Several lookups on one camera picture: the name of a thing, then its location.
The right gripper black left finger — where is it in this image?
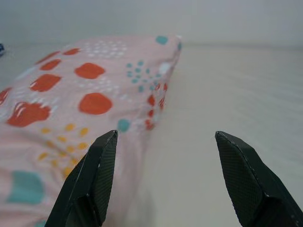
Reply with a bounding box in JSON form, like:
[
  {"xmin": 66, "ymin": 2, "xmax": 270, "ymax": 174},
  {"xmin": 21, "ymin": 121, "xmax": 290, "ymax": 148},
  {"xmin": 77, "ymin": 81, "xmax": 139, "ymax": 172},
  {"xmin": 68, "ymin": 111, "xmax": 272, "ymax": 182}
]
[{"xmin": 45, "ymin": 129, "xmax": 118, "ymax": 227}]

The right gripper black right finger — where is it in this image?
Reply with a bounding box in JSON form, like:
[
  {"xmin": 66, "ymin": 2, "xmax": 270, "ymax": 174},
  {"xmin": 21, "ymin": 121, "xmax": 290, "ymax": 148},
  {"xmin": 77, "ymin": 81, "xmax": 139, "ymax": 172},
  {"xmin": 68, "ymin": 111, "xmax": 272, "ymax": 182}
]
[{"xmin": 214, "ymin": 131, "xmax": 303, "ymax": 227}]

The pink patterned pillow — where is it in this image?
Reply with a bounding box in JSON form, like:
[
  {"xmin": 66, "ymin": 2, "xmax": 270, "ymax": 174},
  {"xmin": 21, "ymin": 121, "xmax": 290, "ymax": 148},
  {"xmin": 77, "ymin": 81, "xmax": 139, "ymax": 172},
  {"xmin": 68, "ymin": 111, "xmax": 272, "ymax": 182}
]
[{"xmin": 0, "ymin": 35, "xmax": 183, "ymax": 227}]

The beige mattress bed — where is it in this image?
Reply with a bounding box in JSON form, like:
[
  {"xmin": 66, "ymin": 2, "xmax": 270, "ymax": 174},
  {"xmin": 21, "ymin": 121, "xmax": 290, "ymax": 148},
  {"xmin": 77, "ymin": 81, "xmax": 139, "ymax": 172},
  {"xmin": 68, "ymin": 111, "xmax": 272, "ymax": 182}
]
[{"xmin": 0, "ymin": 40, "xmax": 303, "ymax": 227}]

